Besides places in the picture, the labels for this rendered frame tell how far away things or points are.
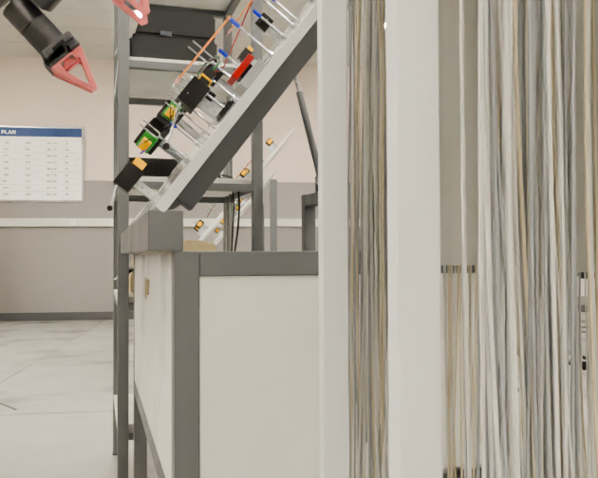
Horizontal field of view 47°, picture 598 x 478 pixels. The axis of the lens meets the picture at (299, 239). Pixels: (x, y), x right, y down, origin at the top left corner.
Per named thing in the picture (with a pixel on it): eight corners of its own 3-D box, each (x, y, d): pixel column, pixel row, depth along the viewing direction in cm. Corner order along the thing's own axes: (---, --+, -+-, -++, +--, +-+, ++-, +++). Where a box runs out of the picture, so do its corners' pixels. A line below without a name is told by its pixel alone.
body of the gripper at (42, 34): (78, 53, 134) (49, 24, 133) (75, 37, 124) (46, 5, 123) (51, 75, 133) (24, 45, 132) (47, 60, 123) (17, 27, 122)
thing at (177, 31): (129, 59, 234) (129, 2, 234) (124, 76, 256) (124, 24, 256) (217, 65, 243) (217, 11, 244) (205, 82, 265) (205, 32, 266)
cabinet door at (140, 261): (146, 420, 163) (146, 254, 164) (134, 380, 216) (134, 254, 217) (155, 419, 164) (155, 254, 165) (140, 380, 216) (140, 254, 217)
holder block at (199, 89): (190, 115, 137) (174, 101, 136) (207, 93, 138) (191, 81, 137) (193, 110, 133) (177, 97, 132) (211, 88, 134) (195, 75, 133)
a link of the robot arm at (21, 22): (9, 11, 130) (-7, 11, 124) (32, -14, 128) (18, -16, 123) (35, 41, 131) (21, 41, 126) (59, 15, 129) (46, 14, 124)
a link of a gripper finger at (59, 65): (107, 84, 135) (73, 46, 133) (108, 75, 128) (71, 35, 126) (81, 106, 133) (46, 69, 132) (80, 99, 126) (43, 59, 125)
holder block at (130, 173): (130, 228, 167) (96, 202, 165) (161, 188, 169) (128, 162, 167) (131, 227, 162) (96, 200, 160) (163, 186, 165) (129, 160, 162)
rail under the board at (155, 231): (147, 251, 107) (147, 209, 107) (121, 253, 220) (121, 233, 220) (183, 250, 108) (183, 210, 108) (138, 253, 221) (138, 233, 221)
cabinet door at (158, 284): (166, 499, 111) (166, 253, 112) (143, 421, 163) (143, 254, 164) (183, 497, 111) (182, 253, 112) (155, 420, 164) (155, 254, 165)
